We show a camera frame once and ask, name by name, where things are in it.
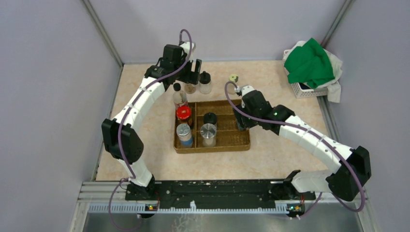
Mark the black cap shaker front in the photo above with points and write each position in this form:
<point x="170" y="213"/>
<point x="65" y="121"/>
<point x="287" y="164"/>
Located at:
<point x="210" y="118"/>

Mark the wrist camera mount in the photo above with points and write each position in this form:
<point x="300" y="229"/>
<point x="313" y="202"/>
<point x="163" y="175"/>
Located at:
<point x="242" y="92"/>
<point x="189" y="48"/>

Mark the black cap shaker rear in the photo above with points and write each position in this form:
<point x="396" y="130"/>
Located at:
<point x="205" y="83"/>

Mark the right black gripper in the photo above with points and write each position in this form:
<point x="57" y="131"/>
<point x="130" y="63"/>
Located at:
<point x="241" y="121"/>

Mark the white plastic basket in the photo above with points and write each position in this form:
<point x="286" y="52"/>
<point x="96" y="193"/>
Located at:
<point x="303" y="91"/>

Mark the yellow lid small bottle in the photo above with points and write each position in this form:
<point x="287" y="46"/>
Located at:
<point x="231" y="89"/>

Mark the red lid sauce jar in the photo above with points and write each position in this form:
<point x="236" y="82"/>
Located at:
<point x="184" y="115"/>

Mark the aluminium frame rail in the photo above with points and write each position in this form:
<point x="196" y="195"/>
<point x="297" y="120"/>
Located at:
<point x="108" y="197"/>

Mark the small black cap bottle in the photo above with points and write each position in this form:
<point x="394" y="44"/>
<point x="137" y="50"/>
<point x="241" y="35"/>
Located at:
<point x="189" y="88"/>

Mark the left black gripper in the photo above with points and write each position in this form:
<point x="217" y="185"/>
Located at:
<point x="192" y="77"/>

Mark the tall glass sauce bottle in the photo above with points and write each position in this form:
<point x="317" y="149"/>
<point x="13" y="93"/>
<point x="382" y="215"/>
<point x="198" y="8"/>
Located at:
<point x="179" y="96"/>

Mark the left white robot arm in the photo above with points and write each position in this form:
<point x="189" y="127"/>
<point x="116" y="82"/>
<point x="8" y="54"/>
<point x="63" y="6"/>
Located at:
<point x="120" y="133"/>

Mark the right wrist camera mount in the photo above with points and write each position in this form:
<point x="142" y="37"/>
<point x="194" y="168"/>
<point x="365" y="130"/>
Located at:
<point x="242" y="92"/>

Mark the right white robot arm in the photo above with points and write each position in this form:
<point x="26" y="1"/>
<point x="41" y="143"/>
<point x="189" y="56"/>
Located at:
<point x="347" y="169"/>

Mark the green cloth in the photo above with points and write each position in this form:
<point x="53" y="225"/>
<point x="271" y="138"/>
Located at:
<point x="309" y="64"/>

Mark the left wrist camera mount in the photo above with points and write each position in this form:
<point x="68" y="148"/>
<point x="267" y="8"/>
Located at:
<point x="189" y="48"/>

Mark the clear jar silver lid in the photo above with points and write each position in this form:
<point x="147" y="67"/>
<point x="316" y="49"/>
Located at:
<point x="208" y="133"/>

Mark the white cloth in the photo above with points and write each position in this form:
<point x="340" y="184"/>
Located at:
<point x="333" y="87"/>

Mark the black cap shaker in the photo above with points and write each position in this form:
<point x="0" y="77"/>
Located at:
<point x="205" y="83"/>
<point x="210" y="118"/>

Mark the woven bamboo divided tray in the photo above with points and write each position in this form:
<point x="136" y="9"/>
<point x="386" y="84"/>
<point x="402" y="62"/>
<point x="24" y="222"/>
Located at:
<point x="228" y="138"/>

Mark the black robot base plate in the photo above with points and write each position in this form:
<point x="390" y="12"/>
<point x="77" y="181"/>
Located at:
<point x="217" y="194"/>

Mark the silver lid jar blue label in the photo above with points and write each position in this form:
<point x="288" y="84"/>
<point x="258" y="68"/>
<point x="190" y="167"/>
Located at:
<point x="184" y="134"/>

